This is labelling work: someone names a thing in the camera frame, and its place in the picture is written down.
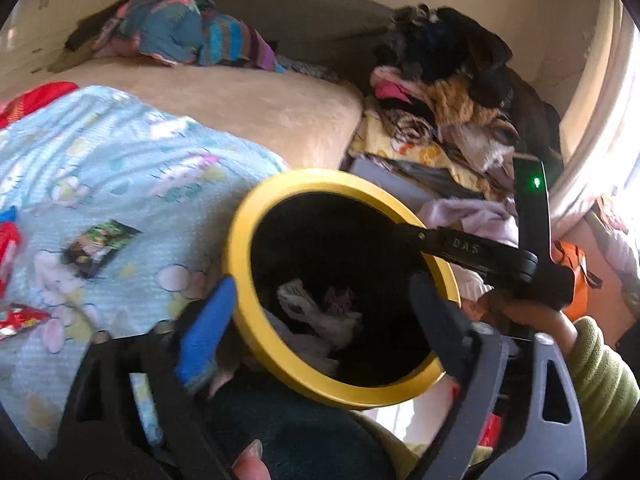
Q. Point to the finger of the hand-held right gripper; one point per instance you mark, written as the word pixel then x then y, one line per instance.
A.
pixel 470 250

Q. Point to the white window curtain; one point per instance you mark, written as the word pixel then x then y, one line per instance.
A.
pixel 595 110

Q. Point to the yellow-rimmed black trash bin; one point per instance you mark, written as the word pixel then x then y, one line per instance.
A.
pixel 290 182

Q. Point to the person's left hand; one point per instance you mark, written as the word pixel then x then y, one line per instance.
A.
pixel 252 462

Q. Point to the dark patterned fabric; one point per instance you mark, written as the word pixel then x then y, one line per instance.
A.
pixel 305 67

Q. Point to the person's leg in dark pants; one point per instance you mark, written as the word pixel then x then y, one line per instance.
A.
pixel 300 430

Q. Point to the cream wardrobe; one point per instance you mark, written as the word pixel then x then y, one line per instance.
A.
pixel 45 25

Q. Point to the dark green snack packet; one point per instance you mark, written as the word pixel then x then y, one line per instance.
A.
pixel 97 247

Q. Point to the person's right hand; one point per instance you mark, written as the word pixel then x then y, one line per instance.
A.
pixel 540 325

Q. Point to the red blanket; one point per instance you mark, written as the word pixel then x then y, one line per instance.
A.
pixel 30 105

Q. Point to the light blue cartoon blanket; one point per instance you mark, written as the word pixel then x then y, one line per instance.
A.
pixel 100 170

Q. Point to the bed with beige sheet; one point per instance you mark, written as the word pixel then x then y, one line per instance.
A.
pixel 250 105

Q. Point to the red snack wrapper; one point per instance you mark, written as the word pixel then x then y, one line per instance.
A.
pixel 22 321

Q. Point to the grey flat box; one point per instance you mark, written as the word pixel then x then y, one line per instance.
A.
pixel 385 182

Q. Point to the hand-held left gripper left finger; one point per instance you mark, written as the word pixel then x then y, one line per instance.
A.
pixel 207 335

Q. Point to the striped towel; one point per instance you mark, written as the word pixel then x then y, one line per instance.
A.
pixel 235 42

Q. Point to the pile of clothes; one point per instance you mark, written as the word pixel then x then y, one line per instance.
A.
pixel 450 95

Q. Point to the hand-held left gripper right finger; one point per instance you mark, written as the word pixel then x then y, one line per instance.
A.
pixel 440 320

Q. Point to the red plastic bag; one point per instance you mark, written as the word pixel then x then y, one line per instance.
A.
pixel 9 255

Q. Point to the grey headboard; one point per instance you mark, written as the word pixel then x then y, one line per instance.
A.
pixel 310 20

